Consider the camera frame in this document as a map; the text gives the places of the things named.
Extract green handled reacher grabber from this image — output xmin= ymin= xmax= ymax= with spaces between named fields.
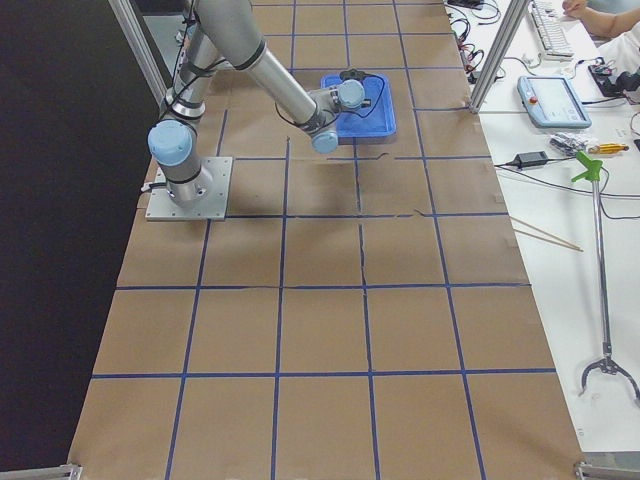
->
xmin=571 ymin=151 xmax=639 ymax=406

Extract yellow tool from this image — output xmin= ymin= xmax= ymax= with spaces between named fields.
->
xmin=588 ymin=143 xmax=629 ymax=155

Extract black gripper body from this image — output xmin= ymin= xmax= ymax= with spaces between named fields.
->
xmin=339 ymin=68 xmax=366 ymax=83

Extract black adapter with cable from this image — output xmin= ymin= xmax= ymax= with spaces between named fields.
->
xmin=514 ymin=151 xmax=549 ymax=169

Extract teach pendant tablet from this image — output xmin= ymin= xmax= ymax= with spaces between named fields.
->
xmin=517 ymin=76 xmax=592 ymax=129

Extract wooden chopsticks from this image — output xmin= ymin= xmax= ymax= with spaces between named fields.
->
xmin=509 ymin=216 xmax=583 ymax=252

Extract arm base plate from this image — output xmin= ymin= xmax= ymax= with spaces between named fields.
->
xmin=146 ymin=157 xmax=234 ymax=221

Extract white keyboard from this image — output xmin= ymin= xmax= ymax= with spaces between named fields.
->
xmin=528 ymin=1 xmax=574 ymax=61

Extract aluminium frame post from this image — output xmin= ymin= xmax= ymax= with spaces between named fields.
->
xmin=468 ymin=0 xmax=528 ymax=114

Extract person forearm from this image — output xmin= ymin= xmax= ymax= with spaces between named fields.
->
xmin=562 ymin=0 xmax=639 ymax=38

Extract blue plastic tray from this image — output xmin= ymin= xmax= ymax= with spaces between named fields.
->
xmin=320 ymin=72 xmax=397 ymax=145

